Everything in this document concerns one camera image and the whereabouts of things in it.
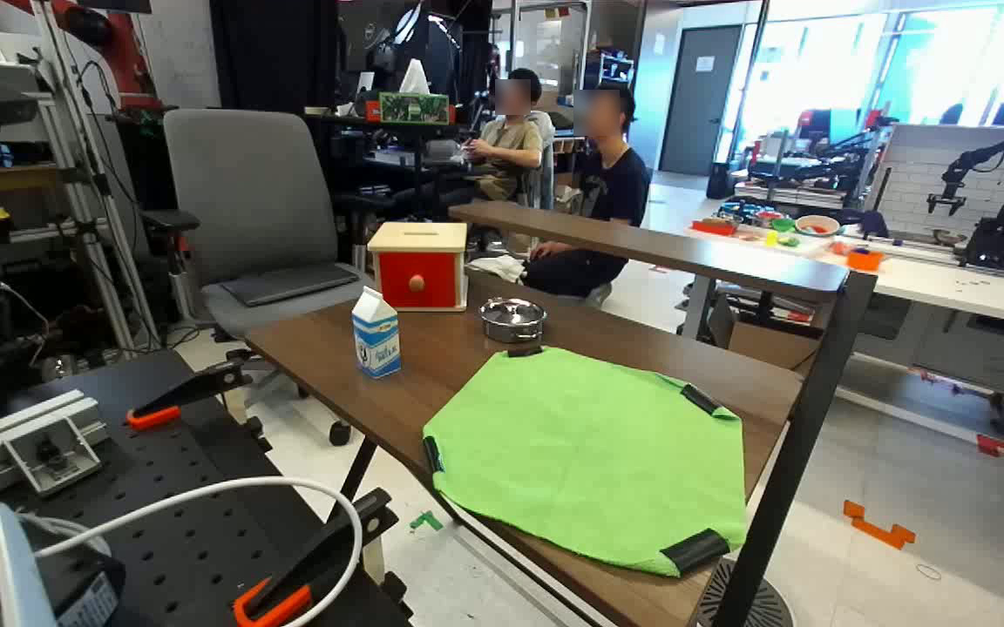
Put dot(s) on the green towel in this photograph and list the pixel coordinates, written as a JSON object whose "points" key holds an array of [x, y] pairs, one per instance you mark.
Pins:
{"points": [[585, 454]]}

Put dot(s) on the brown wooden table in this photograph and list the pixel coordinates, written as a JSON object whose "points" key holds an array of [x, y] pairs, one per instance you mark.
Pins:
{"points": [[435, 364]]}

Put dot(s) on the red wooden box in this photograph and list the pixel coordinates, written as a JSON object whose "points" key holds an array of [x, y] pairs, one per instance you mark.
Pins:
{"points": [[418, 281]]}

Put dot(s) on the white blue milk carton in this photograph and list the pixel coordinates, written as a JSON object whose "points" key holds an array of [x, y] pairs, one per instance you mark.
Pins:
{"points": [[379, 339]]}

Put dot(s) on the person in dark shirt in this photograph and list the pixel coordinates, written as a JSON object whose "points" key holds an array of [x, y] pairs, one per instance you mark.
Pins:
{"points": [[613, 192]]}

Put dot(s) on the person in khaki shirt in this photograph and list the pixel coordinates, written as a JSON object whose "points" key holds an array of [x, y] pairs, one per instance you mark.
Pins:
{"points": [[512, 140]]}

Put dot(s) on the narrow black tape strip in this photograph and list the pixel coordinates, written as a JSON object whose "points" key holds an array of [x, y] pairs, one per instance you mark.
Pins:
{"points": [[705, 400]]}

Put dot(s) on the green tissue box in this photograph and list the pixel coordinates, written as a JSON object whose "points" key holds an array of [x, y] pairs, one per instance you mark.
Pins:
{"points": [[418, 106]]}

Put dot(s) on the grey office chair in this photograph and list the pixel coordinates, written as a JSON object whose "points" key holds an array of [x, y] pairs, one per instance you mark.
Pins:
{"points": [[254, 197]]}

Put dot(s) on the grey door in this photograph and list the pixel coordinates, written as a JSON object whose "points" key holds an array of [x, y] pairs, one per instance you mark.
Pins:
{"points": [[698, 97]]}

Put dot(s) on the large black tape strip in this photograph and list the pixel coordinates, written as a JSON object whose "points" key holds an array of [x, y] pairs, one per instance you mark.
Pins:
{"points": [[697, 550]]}

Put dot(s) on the small black orange clamp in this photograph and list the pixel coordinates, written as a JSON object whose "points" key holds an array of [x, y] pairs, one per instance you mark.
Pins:
{"points": [[177, 400]]}

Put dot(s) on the large black orange clamp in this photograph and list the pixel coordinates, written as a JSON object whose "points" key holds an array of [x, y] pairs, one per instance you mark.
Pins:
{"points": [[293, 579]]}

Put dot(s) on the orange floor tape mark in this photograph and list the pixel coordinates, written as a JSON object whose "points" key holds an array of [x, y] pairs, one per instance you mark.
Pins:
{"points": [[878, 526]]}

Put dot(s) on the white work table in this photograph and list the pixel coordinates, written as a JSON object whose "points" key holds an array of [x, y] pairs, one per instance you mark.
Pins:
{"points": [[942, 283]]}

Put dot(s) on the grey metal tripod stand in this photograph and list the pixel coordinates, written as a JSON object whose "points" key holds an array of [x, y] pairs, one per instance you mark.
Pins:
{"points": [[85, 176]]}

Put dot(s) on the red floor tape mark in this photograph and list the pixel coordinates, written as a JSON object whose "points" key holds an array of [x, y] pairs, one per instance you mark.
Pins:
{"points": [[994, 445]]}

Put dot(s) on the white grey device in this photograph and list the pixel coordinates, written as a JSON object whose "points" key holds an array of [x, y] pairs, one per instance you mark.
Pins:
{"points": [[7, 567]]}

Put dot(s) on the black metal post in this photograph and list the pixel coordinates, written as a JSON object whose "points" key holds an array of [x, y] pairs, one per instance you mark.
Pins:
{"points": [[802, 429]]}

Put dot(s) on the round black post base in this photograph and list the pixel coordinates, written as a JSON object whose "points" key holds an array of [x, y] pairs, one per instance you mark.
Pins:
{"points": [[759, 602]]}

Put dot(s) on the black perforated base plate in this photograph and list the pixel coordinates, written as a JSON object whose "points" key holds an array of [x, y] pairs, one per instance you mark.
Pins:
{"points": [[177, 543]]}

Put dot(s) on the aluminium extrusion rail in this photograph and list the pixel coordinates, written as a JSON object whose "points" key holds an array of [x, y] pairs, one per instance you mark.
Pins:
{"points": [[16, 436]]}

